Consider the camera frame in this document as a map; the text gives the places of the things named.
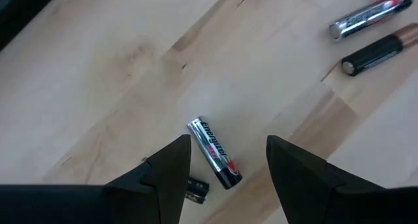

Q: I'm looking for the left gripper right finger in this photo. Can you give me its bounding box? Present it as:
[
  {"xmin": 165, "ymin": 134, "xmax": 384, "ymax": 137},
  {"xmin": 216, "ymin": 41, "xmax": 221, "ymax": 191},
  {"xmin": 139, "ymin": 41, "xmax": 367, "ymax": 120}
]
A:
[{"xmin": 265, "ymin": 135, "xmax": 418, "ymax": 224}]

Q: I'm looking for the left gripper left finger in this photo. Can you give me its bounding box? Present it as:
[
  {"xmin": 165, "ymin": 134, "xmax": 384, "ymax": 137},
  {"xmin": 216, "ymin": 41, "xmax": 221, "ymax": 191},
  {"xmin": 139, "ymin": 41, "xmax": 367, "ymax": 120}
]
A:
[{"xmin": 0, "ymin": 134, "xmax": 193, "ymax": 224}]

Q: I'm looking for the Energizer Max battery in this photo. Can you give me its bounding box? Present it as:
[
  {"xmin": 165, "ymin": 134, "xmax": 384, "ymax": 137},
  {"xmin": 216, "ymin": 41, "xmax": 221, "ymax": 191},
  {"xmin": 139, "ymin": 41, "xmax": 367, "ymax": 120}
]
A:
[
  {"xmin": 329, "ymin": 0, "xmax": 414, "ymax": 42},
  {"xmin": 186, "ymin": 116, "xmax": 243, "ymax": 190}
]

